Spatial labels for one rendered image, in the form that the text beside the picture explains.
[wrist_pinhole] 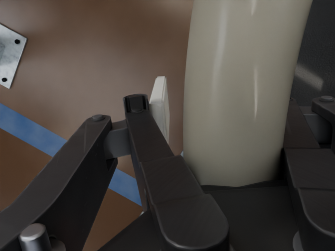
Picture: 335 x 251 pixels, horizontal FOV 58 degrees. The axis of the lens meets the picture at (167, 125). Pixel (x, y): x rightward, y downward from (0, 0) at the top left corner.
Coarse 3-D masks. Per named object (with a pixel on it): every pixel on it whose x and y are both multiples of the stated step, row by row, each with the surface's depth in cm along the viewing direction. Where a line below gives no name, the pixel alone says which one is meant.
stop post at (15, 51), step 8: (0, 24) 102; (0, 32) 103; (8, 32) 103; (16, 32) 103; (0, 40) 104; (8, 40) 104; (16, 40) 103; (24, 40) 103; (0, 48) 103; (8, 48) 105; (16, 48) 104; (0, 56) 105; (8, 56) 106; (16, 56) 105; (0, 64) 107; (8, 64) 107; (16, 64) 106; (0, 72) 108; (8, 72) 108; (0, 80) 109; (8, 80) 108; (8, 88) 109
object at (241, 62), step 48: (240, 0) 7; (288, 0) 7; (192, 48) 8; (240, 48) 7; (288, 48) 7; (192, 96) 8; (240, 96) 7; (288, 96) 8; (192, 144) 9; (240, 144) 8
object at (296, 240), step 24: (216, 192) 8; (240, 192) 8; (264, 192) 8; (288, 192) 7; (144, 216) 7; (240, 216) 7; (264, 216) 7; (288, 216) 7; (120, 240) 6; (144, 240) 6; (240, 240) 6; (264, 240) 6; (288, 240) 6
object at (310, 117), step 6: (300, 108) 15; (306, 108) 15; (306, 114) 14; (312, 114) 14; (306, 120) 14; (312, 120) 14; (318, 120) 14; (324, 120) 14; (312, 126) 14; (318, 126) 14; (324, 126) 14; (330, 126) 14; (318, 132) 14; (324, 132) 14; (330, 132) 14; (318, 138) 14; (324, 138) 14; (330, 138) 14
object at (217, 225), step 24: (144, 96) 15; (144, 120) 14; (144, 144) 11; (144, 168) 8; (168, 168) 8; (144, 192) 9; (168, 192) 7; (192, 192) 7; (168, 216) 6; (192, 216) 6; (216, 216) 6; (168, 240) 5; (192, 240) 5; (216, 240) 5
